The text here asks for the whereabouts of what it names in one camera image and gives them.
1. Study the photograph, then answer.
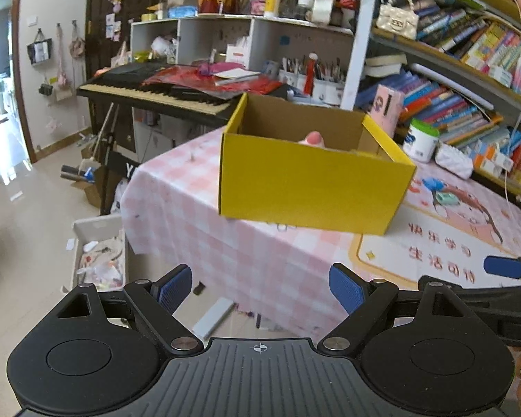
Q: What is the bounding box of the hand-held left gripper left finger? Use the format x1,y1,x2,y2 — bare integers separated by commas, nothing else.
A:
53,263,201,354

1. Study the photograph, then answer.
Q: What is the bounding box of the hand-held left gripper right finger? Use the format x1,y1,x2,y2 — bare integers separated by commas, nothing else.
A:
319,262,474,354

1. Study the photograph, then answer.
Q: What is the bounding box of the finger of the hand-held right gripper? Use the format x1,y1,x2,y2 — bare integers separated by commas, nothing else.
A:
483,255,521,279

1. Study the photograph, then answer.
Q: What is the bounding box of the yellow cardboard box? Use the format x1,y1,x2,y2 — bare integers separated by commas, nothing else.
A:
218,92,418,236

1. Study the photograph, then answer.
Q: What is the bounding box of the pink plush toy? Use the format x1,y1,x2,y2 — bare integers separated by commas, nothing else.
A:
296,131,326,149

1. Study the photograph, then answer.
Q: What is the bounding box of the pink checkered tablecloth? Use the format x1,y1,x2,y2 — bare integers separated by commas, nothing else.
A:
120,125,521,332

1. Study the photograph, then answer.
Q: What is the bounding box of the white storage bin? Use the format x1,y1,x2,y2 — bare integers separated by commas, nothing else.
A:
71,214,129,293

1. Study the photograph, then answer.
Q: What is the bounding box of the white quilted pouch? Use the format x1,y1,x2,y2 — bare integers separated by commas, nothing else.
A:
433,142,474,180

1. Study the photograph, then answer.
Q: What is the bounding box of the cardboard box on floor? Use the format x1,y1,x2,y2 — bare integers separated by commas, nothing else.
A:
71,164,109,208

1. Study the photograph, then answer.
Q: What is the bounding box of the white jar with green lid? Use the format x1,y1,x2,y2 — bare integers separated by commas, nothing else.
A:
401,117,440,163

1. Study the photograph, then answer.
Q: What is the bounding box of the black keyboard stand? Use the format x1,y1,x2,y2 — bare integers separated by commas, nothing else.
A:
87,102,142,216

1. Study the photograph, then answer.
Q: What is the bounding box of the row of colourful books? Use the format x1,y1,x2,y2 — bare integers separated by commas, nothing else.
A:
356,72,504,145

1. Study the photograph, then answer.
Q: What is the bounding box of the pink cartoon dispenser box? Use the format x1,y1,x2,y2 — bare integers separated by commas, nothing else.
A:
369,84,407,133

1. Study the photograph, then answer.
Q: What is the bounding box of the wooden bookshelf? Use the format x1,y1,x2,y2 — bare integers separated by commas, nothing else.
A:
352,0,521,220

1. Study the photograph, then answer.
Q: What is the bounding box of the white pen holder with pens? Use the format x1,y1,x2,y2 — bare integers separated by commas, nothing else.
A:
280,54,346,106

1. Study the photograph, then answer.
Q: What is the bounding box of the black electronic keyboard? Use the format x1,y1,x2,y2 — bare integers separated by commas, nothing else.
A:
75,63,290,128

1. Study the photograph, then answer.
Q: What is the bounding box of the red cloth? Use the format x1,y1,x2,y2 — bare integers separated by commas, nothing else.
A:
142,65,283,97

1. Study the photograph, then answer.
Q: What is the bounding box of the red tassel ornament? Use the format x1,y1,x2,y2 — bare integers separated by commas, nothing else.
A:
303,53,318,95

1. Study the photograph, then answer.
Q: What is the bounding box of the white booklet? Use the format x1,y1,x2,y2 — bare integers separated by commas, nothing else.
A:
214,69,262,87

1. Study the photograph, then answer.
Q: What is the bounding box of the magenta cloth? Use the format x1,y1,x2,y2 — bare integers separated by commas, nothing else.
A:
197,61,244,77

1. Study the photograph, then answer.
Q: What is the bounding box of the stack of thick books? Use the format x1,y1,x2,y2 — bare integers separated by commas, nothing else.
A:
364,53,408,78

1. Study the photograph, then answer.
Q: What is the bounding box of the row of slanted books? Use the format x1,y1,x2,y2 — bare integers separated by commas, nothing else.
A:
410,0,521,96

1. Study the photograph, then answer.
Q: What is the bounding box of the white paper gift bag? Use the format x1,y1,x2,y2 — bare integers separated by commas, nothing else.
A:
225,39,251,69

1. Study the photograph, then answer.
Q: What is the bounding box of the white plastic bag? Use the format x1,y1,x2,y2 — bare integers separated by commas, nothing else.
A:
150,36,177,62

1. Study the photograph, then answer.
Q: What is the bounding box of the white desktop shelf unit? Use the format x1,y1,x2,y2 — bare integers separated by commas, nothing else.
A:
130,13,374,110

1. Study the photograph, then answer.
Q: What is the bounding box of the pink hanging bag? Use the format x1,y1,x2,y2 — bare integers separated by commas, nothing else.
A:
69,21,86,60

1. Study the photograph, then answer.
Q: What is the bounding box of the black and white tote bag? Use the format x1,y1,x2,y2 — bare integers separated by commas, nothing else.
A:
27,28,53,66

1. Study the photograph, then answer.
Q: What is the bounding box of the white ribbon roll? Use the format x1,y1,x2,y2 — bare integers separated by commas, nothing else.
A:
310,0,338,25

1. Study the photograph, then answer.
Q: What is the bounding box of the white cable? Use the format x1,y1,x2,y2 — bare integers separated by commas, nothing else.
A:
503,0,521,203

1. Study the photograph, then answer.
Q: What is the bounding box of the white pearl-handle handbag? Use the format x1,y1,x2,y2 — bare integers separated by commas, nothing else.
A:
376,0,420,40

